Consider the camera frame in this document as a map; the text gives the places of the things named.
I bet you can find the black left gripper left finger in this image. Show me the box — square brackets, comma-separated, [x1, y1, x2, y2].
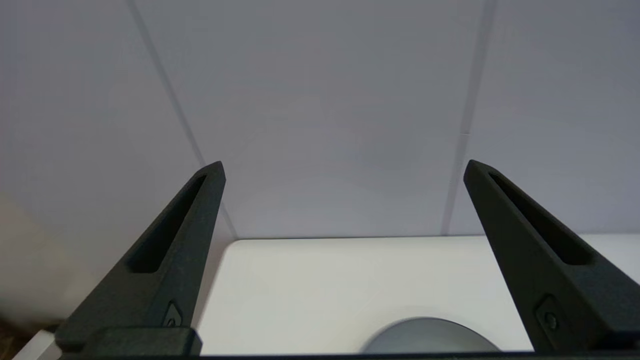
[54, 160, 227, 351]

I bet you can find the white floor object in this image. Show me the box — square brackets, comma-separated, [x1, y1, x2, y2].
[12, 329, 58, 360]

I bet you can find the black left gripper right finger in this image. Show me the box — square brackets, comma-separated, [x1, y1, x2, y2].
[463, 159, 640, 353]

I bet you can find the gray round plate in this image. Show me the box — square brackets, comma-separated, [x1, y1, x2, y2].
[362, 316, 501, 354]

